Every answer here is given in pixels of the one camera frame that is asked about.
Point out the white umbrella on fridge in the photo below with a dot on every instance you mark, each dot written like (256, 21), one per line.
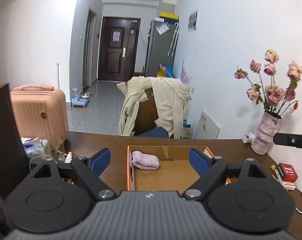
(174, 40)

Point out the pink hard suitcase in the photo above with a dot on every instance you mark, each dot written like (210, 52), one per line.
(39, 111)

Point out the grey refrigerator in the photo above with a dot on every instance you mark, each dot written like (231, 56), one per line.
(159, 41)

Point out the blue pet feeder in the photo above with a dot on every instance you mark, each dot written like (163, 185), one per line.
(77, 99)

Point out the wall picture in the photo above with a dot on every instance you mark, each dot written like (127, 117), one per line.
(193, 21)

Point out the white panel against wall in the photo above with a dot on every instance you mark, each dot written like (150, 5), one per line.
(207, 128)

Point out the small white bottle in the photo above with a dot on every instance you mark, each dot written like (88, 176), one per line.
(248, 138)

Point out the pink textured vase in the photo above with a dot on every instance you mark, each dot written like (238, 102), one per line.
(269, 125)

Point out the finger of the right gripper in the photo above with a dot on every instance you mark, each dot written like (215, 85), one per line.
(291, 140)

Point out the lilac knitted sock roll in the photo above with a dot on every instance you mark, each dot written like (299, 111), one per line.
(145, 161)

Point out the orange red cardboard box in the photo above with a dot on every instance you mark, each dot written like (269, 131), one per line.
(175, 172)

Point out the red cigarette box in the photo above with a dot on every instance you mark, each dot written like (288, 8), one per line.
(287, 172)

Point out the cream jacket on chair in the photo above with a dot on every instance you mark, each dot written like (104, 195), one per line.
(134, 92)

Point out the dark brown entrance door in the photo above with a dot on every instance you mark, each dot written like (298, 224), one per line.
(118, 48)

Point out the white power strip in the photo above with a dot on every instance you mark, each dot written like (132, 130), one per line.
(287, 185)

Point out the yellow box on fridge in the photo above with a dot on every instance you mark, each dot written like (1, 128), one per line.
(169, 15)

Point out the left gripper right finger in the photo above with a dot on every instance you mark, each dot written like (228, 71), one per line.
(211, 172)

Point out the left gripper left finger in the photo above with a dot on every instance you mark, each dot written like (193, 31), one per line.
(88, 172)

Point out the black paper bag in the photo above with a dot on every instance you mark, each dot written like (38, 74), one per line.
(14, 163)

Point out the dark wooden chair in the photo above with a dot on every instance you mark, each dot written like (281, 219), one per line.
(147, 112)

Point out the white spray bottle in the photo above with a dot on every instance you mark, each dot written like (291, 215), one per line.
(68, 157)

